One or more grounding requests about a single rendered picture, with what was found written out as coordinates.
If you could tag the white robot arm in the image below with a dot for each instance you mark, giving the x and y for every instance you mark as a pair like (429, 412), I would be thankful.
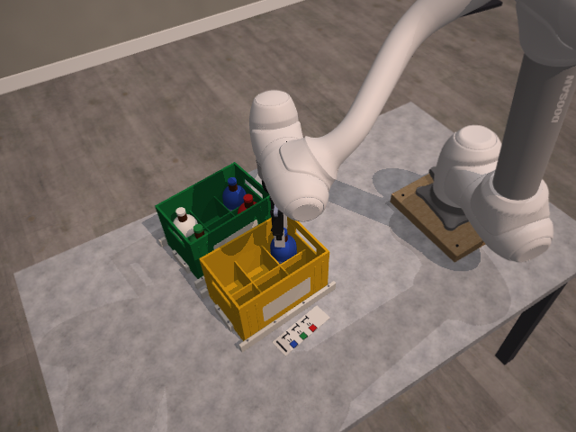
(509, 210)

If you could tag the yellow crate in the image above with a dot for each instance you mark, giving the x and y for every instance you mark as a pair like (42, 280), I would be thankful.
(248, 255)

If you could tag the green plastic crate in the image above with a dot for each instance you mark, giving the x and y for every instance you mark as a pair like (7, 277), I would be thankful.
(200, 200)

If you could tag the white paper pick list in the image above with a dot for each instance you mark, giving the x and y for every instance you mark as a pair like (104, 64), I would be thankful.
(300, 330)

